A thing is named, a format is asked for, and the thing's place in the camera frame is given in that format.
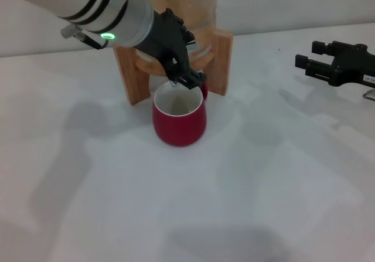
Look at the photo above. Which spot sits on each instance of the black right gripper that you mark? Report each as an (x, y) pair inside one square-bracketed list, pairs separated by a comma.
[(357, 65)]

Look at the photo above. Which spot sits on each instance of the red ceramic cup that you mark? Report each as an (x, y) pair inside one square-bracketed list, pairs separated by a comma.
[(178, 127)]

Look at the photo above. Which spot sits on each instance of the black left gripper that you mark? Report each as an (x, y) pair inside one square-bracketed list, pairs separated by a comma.
[(164, 36)]

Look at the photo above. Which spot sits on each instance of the wooden dispenser stand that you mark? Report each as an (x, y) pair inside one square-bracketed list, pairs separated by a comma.
[(129, 74)]

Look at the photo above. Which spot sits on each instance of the glass water dispenser jar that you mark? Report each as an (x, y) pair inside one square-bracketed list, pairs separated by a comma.
[(202, 10)]

